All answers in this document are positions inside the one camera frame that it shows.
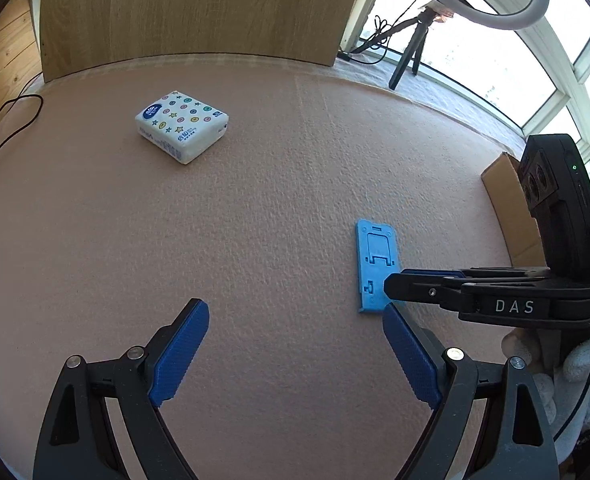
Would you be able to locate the white window frame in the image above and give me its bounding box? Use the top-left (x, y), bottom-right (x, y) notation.
top-left (340, 0), bottom-right (590, 281)

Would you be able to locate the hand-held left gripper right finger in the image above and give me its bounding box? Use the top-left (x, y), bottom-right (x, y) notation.
top-left (382, 302), bottom-right (561, 480)

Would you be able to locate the white dotted tissue pack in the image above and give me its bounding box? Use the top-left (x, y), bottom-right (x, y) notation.
top-left (135, 90), bottom-right (229, 165)

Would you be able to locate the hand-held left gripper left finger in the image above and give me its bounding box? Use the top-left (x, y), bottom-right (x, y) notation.
top-left (32, 298), bottom-right (211, 480)

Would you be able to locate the large light wooden board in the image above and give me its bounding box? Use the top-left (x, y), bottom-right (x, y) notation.
top-left (40, 0), bottom-right (395, 83)

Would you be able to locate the wooden plank panel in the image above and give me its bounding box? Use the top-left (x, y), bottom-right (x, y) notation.
top-left (0, 0), bottom-right (43, 161)

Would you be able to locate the cardboard box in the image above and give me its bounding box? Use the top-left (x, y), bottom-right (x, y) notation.
top-left (481, 152), bottom-right (548, 267)

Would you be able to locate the blue folding phone stand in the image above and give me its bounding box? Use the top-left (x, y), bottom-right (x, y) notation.
top-left (355, 218), bottom-right (403, 316)

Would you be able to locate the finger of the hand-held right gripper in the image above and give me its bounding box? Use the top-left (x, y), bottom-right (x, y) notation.
top-left (399, 268), bottom-right (471, 280)
top-left (384, 273), bottom-right (465, 312)

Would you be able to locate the black ring light cable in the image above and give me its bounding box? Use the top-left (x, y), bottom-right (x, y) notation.
top-left (372, 0), bottom-right (428, 66)

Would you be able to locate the thin black adapter cable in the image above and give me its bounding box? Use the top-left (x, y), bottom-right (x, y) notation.
top-left (0, 94), bottom-right (44, 211)

